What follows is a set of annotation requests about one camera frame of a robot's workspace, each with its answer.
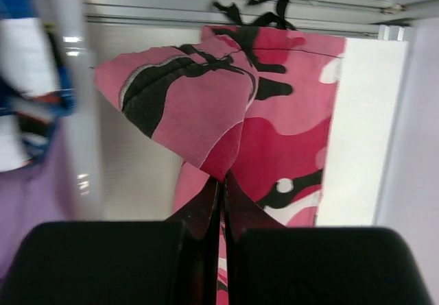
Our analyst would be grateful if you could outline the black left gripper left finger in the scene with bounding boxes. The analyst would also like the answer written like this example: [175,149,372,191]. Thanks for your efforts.
[167,178,220,304]

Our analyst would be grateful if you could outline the purple trousers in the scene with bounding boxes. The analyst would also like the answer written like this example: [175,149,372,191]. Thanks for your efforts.
[1,127,73,278]

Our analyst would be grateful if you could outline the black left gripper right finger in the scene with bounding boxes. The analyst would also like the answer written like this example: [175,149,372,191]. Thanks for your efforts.
[223,172,284,304]

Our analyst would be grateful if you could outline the blue white patterned garment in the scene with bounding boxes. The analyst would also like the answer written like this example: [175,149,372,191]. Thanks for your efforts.
[1,0,75,173]

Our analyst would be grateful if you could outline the aluminium left side rail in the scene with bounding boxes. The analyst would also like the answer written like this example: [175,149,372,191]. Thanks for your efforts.
[84,0,438,38]

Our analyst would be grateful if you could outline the pink camouflage trousers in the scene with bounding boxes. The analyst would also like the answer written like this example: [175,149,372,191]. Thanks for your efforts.
[93,0,346,305]

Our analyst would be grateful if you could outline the aluminium frame rear left post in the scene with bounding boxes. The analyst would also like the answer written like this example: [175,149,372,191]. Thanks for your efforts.
[373,25,416,226]

